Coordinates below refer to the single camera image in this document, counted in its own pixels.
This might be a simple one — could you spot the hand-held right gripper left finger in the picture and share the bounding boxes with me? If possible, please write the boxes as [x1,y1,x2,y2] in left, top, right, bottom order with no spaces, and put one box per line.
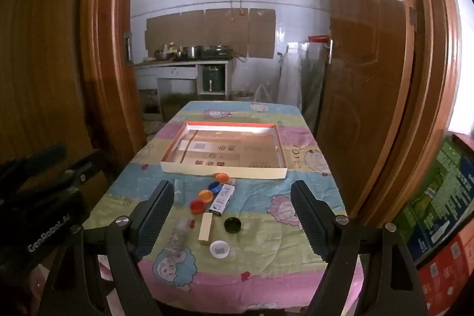
[39,180,175,316]

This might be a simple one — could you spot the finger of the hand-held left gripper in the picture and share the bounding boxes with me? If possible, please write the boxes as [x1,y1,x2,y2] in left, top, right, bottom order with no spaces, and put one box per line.
[0,144,67,179]
[22,150,115,202]

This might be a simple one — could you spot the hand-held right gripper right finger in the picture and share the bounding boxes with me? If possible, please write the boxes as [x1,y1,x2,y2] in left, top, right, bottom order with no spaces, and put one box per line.
[290,180,430,316]

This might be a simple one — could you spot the grey floral lighter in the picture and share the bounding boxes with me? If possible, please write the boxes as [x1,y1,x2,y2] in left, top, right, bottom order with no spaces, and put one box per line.
[163,215,190,259]

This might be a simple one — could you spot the gold lighter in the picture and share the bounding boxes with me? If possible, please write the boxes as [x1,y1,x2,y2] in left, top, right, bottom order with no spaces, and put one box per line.
[198,213,213,243]

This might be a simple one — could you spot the shallow cardboard tray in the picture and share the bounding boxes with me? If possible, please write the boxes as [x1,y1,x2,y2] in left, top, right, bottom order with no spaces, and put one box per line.
[160,121,287,180]

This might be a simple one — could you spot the white bottle cap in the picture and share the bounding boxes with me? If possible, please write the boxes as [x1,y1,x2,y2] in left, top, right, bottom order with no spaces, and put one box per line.
[209,240,230,259]

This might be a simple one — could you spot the white printed lighter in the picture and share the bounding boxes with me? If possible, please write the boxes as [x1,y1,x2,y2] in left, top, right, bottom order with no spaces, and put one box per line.
[209,185,236,217]

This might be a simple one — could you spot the black bottle cap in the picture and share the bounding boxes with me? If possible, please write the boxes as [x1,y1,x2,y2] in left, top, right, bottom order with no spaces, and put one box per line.
[224,217,242,234]

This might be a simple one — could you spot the pastel cartoon printed blanket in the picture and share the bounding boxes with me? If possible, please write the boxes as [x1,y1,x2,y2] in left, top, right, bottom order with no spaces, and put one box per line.
[83,100,365,315]

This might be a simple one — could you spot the white kitchen counter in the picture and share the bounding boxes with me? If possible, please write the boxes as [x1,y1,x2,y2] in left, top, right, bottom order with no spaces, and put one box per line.
[134,59,232,105]

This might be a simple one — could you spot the green printed carton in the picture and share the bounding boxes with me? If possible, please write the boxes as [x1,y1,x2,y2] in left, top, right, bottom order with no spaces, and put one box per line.
[393,138,474,265]

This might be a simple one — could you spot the brown wooden door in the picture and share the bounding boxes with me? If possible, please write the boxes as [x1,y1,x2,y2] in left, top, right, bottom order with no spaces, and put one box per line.
[315,0,415,220]

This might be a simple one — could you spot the white plastic bag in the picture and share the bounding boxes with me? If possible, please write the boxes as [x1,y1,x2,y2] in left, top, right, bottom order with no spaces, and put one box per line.
[254,83,276,104]

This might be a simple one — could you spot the clear plastic sheeting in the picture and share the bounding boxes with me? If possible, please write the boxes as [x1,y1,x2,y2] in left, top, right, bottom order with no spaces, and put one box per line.
[278,42,326,124]

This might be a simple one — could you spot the red printed carton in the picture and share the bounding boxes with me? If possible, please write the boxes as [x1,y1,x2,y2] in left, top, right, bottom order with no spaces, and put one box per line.
[417,227,474,316]

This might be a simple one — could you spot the green air fryer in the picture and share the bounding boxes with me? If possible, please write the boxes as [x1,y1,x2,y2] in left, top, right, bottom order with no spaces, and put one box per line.
[202,65,226,92]

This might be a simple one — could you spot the wooden door frame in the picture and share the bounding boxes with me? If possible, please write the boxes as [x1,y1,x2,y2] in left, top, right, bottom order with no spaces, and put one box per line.
[79,0,463,228]

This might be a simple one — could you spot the cardboard wall sheets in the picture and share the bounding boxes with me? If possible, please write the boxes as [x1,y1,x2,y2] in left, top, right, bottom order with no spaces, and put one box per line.
[145,8,276,59]

